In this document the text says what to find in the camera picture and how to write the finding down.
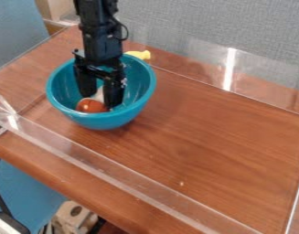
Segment clear acrylic front barrier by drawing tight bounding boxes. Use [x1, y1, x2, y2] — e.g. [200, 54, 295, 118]
[0, 94, 262, 234]

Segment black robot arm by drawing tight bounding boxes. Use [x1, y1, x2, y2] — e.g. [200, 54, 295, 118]
[72, 0, 127, 109]

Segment white block with hole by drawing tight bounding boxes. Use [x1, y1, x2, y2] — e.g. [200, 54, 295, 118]
[51, 200, 98, 234]

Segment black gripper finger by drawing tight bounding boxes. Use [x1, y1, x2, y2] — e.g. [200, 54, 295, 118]
[103, 77, 126, 108]
[74, 66, 96, 98]

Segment blue plastic bowl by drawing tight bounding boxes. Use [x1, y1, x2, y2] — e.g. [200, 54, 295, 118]
[45, 54, 158, 131]

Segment brown capped toy mushroom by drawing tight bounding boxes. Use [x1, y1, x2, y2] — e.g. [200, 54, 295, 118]
[76, 88, 108, 113]

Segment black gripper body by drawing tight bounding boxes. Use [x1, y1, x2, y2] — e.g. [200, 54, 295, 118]
[72, 48, 126, 82]

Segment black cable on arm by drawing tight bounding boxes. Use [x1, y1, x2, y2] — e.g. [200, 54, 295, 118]
[111, 16, 131, 42]

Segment yellow toy object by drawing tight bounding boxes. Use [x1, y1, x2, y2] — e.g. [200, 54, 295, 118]
[123, 50, 151, 60]

